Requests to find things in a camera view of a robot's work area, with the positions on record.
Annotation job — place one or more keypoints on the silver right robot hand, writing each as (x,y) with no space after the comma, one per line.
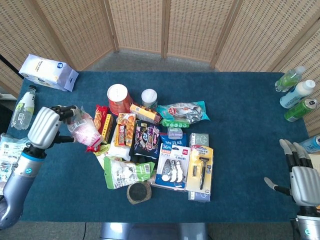
(303,182)

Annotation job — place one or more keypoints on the white green tissue pack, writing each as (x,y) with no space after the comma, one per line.
(198,138)

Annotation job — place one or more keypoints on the yellow razor blister pack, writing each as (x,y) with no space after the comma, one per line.
(201,167)

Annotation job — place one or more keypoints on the blue carpet table cover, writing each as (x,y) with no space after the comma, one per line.
(245,150)

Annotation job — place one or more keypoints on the blue correction tape blister pack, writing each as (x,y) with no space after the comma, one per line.
(171,167)

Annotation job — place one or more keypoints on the white printed plastic package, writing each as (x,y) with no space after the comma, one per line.
(10,157)

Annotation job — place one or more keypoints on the white capped light blue bottle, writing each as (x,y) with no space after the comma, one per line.
(297,95)

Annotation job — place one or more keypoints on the green drink can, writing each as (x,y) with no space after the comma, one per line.
(300,110)

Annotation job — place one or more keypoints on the green white snack pouch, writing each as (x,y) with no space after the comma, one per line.
(120,175)

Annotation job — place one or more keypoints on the black snack bag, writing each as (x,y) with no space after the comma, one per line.
(146,140)

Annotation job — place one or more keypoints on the clear bottle with black cap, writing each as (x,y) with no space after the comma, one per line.
(22,110)

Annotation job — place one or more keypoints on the glass jar with black lid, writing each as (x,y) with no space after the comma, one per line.
(138,192)

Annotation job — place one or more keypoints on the teal clear snack bag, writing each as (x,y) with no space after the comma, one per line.
(185,111)

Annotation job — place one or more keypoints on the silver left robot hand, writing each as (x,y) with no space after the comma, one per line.
(43,127)

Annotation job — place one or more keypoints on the yellow long narrow box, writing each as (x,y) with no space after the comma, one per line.
(108,127)

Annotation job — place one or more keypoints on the white green cylindrical container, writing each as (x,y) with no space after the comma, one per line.
(149,98)

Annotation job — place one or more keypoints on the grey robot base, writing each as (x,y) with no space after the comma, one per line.
(152,231)

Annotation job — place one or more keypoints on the wicker folding screen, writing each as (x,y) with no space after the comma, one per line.
(190,27)

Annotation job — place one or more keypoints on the blue snack package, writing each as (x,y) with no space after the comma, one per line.
(175,141)

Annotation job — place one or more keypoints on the blue tissue pack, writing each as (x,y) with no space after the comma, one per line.
(198,197)

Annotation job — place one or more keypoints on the yellow curry box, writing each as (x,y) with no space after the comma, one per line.
(125,130)

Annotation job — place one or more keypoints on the light blue drink can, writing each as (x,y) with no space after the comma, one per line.
(311,145)

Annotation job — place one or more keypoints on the clear bottle with green label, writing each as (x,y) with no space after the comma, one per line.
(288,80)

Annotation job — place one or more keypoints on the clear box with purple contents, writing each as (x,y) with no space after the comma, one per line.
(175,132)

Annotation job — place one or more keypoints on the red cracker pack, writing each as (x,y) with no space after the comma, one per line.
(100,117)

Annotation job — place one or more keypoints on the beige paper sheet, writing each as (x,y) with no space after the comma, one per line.
(315,162)

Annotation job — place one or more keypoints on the pink plastic snack bag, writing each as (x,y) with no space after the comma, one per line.
(83,130)

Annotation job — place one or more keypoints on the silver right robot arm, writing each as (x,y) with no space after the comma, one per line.
(308,222)

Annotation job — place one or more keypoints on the orange cylindrical snack can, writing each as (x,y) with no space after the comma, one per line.
(118,100)

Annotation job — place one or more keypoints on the green candy packet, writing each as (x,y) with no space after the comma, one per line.
(175,123)

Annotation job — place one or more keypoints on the yellow brown cardboard box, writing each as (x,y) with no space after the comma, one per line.
(145,112)

